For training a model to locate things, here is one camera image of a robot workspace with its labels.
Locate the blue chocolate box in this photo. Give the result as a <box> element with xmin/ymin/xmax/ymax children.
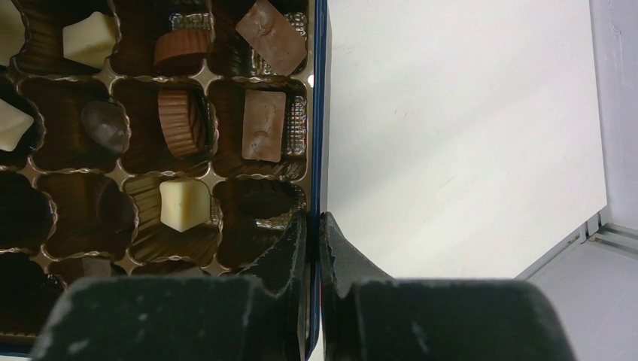
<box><xmin>1</xmin><ymin>1</ymin><xmax>314</xmax><ymax>356</ymax></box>

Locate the dark glossy oval chocolate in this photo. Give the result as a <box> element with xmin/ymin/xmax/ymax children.
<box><xmin>81</xmin><ymin>101</ymin><xmax>128</xmax><ymax>154</ymax></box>

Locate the white chocolate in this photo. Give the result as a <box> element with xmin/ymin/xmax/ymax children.
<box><xmin>159</xmin><ymin>178</ymin><xmax>211</xmax><ymax>232</ymax></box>

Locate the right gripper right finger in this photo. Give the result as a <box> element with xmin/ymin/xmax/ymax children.
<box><xmin>318</xmin><ymin>212</ymin><xmax>576</xmax><ymax>360</ymax></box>

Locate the white cube in box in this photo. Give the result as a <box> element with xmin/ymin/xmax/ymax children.
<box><xmin>62</xmin><ymin>11</ymin><xmax>117</xmax><ymax>69</ymax></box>

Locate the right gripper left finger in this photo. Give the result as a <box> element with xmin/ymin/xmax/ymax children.
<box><xmin>31</xmin><ymin>212</ymin><xmax>308</xmax><ymax>360</ymax></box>

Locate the ribbed milk chocolate cup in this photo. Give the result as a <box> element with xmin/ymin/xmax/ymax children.
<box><xmin>153</xmin><ymin>29</ymin><xmax>210</xmax><ymax>74</ymax></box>

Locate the brown rectangular chocolate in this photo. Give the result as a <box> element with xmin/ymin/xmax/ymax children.
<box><xmin>235</xmin><ymin>1</ymin><xmax>307</xmax><ymax>76</ymax></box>

